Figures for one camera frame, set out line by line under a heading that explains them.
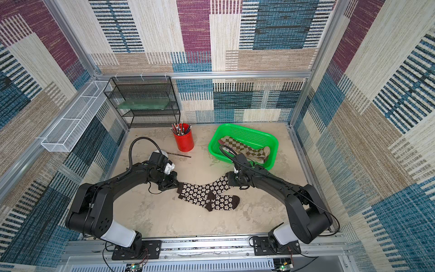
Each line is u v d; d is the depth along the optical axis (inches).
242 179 25.4
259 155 38.1
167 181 31.2
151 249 28.9
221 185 35.3
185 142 40.1
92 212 17.6
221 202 34.1
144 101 41.7
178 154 41.3
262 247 28.7
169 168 33.3
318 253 28.8
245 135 42.3
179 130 37.6
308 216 16.9
